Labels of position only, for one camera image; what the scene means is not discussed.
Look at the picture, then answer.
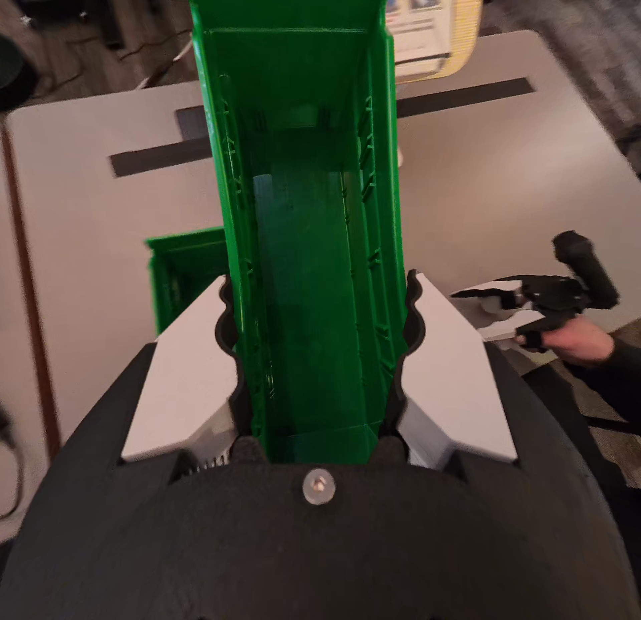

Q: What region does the green plastic bin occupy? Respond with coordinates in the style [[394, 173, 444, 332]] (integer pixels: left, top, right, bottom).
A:
[[145, 226, 227, 336], [182, 0, 407, 464]]

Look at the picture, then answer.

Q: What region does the printed instruction sheet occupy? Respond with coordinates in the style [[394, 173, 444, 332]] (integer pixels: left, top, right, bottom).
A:
[[387, 0, 454, 65]]

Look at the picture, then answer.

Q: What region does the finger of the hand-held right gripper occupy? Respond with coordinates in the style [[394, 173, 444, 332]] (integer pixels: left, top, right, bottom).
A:
[[450, 275, 525, 301], [478, 315, 546, 343]]

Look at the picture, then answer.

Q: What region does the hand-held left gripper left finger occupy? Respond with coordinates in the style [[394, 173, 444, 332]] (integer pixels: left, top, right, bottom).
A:
[[120, 273, 255, 469]]

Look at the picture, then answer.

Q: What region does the black round object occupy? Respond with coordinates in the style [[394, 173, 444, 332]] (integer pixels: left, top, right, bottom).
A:
[[0, 34, 41, 112]]

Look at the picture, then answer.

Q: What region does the thin black cable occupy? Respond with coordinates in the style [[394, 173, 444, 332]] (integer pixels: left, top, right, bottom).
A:
[[0, 405, 26, 522]]

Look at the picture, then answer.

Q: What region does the person's right hand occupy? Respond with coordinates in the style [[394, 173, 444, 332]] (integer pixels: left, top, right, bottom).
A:
[[547, 317, 617, 366]]

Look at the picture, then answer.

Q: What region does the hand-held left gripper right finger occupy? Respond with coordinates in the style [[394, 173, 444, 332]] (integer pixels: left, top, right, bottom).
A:
[[380, 269, 519, 470]]

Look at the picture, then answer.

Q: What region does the person's right forearm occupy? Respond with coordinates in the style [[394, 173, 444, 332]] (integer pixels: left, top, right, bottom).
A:
[[571, 337, 641, 423]]

